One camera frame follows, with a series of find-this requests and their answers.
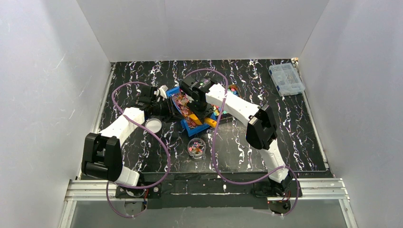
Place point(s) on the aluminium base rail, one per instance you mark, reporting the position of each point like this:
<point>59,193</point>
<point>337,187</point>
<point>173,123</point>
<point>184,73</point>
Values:
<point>197,194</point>

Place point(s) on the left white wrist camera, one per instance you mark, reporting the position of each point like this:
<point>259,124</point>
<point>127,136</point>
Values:
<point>161,93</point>

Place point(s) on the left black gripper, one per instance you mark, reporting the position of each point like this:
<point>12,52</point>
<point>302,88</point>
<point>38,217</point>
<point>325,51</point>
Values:
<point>169,107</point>

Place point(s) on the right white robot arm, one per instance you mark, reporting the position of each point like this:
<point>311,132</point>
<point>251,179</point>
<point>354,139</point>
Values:
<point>261,126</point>

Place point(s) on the gold tray of star candies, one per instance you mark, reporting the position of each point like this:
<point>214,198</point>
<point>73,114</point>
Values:
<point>226,101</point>

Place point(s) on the blue plastic candy bin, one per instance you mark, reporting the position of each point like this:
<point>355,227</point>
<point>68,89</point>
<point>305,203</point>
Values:
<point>181,102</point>

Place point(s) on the clear plastic organizer box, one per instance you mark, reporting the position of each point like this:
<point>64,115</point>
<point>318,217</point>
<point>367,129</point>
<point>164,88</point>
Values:
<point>286,79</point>

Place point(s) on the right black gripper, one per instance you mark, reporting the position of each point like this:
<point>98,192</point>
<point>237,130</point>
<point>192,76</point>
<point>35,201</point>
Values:
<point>199,110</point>

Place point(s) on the clear round plastic jar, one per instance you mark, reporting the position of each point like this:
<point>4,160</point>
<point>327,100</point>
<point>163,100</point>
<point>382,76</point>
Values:
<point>196,148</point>

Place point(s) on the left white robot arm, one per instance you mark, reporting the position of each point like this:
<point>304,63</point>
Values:
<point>102,155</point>

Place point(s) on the white round jar lid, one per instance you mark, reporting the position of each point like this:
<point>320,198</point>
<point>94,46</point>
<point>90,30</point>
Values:
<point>154,125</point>

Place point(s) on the orange plastic scoop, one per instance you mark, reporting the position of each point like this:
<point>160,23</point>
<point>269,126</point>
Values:
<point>210,122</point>

